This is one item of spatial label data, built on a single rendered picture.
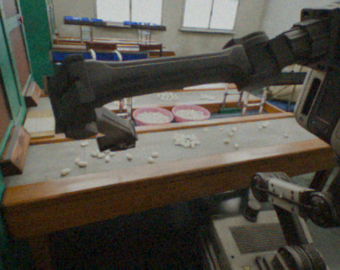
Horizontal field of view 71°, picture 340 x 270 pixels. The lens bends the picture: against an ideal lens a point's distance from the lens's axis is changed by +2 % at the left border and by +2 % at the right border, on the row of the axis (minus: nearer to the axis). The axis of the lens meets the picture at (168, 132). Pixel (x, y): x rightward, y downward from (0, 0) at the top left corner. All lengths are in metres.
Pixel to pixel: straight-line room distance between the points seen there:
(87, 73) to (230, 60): 0.26
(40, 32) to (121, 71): 3.40
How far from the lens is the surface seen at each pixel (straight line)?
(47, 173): 1.12
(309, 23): 0.56
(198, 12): 6.77
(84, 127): 0.42
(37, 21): 3.74
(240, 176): 1.27
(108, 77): 0.37
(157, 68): 0.39
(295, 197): 0.97
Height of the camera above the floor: 1.40
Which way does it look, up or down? 28 degrees down
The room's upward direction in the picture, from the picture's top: 6 degrees clockwise
